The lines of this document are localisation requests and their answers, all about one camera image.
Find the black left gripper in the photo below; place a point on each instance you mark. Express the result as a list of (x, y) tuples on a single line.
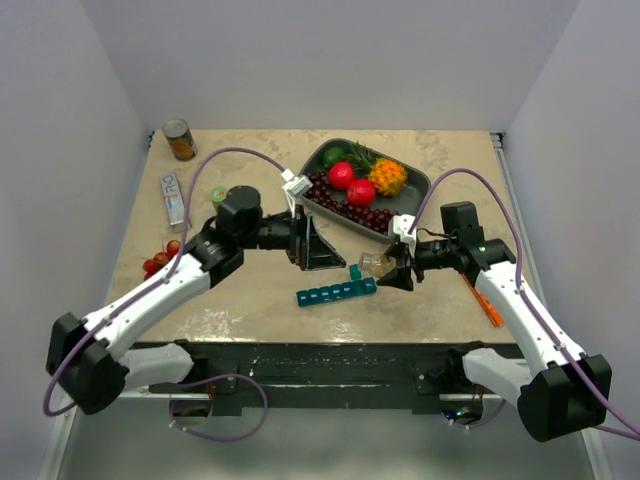
[(309, 251)]

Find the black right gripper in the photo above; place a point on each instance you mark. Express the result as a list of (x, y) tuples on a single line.
[(398, 277)]

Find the clear pill bottle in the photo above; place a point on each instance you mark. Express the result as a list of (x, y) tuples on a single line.
[(376, 264)]

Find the teal weekly pill organizer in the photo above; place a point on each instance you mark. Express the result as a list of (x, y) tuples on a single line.
[(357, 286)]

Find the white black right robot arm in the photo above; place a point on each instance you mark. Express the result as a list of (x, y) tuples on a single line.
[(560, 389)]

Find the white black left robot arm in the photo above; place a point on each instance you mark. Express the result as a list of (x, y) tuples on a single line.
[(86, 355)]

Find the dark red grape bunch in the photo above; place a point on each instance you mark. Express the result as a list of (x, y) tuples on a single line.
[(323, 194)]

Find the grey plastic fruit tray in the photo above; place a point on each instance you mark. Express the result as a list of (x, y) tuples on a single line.
[(407, 202)]

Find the red pomegranate right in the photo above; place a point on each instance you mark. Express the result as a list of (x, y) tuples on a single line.
[(361, 193)]

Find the red pomegranate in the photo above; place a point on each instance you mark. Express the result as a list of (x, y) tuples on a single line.
[(361, 193), (341, 175)]

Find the red pomegranate left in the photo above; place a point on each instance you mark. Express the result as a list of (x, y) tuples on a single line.
[(341, 175)]

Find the orange pineapple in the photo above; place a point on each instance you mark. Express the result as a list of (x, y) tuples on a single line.
[(387, 176)]

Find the green lime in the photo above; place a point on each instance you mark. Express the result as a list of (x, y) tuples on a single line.
[(332, 156)]

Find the orange cardboard box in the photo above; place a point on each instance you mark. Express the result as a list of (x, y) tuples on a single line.
[(490, 311)]

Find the green cylindrical bottle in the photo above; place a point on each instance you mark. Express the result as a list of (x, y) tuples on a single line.
[(217, 196)]

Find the silver toothpaste box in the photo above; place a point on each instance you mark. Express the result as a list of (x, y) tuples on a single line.
[(174, 202)]

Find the red cherry cluster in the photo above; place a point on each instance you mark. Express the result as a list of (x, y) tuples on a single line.
[(161, 259)]

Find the tin food can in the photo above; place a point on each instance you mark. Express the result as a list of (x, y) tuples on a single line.
[(180, 139)]

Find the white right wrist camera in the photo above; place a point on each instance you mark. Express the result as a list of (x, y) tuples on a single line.
[(399, 229)]

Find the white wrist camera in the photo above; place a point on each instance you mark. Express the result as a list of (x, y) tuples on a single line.
[(399, 229), (295, 186)]

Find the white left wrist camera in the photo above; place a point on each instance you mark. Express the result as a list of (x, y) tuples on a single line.
[(295, 186)]

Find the black table front rail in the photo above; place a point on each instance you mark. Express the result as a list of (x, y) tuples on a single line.
[(227, 378)]

